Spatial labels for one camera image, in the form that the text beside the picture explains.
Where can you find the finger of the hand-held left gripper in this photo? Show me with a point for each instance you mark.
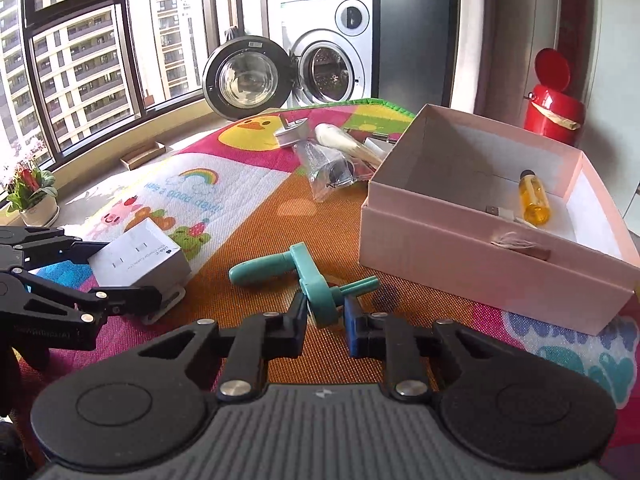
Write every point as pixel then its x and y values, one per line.
pixel 120 297
pixel 60 246

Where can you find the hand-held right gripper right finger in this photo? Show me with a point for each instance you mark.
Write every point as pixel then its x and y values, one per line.
pixel 352 327

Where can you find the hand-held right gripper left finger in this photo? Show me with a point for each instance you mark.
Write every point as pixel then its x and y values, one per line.
pixel 299 326

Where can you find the teal plastic hand crank tool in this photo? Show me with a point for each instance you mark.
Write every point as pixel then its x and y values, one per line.
pixel 321 301

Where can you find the white cardboard charger box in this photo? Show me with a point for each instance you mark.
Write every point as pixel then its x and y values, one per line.
pixel 140 256

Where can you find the white plastic bracket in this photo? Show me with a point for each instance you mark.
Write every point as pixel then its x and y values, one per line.
pixel 167 305

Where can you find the pink cardboard box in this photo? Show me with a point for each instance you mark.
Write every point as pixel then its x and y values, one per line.
pixel 450 271

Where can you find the clear bag with black item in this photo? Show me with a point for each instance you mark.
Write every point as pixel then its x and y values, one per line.
pixel 330 170

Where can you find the grey plug adapter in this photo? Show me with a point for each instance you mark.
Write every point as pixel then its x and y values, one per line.
pixel 291 132

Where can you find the yellow liquid bottle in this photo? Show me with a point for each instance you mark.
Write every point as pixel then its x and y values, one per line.
pixel 534 200

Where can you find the white plant pot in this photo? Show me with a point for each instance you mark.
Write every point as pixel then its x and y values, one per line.
pixel 40 212

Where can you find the flowering plant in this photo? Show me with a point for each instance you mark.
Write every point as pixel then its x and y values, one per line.
pixel 30 180

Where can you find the colourful cartoon play mat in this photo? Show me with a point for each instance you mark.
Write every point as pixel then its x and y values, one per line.
pixel 260 220

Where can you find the shallow cardboard tray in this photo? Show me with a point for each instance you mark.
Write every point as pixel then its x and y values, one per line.
pixel 142 156

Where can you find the small dark metal item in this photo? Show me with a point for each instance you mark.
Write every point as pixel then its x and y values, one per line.
pixel 381 137

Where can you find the round washing machine door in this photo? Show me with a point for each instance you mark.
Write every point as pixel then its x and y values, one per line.
pixel 245 77

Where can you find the dark cloth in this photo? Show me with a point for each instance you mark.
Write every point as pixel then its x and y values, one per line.
pixel 234 32

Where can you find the white washing machine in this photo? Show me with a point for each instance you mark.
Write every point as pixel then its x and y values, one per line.
pixel 345 35

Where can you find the red trash can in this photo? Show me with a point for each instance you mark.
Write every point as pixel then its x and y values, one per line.
pixel 552 110

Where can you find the white panelled door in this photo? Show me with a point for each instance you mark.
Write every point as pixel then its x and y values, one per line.
pixel 250 5

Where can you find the dark window frame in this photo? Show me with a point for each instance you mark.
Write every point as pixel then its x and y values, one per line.
pixel 125 35

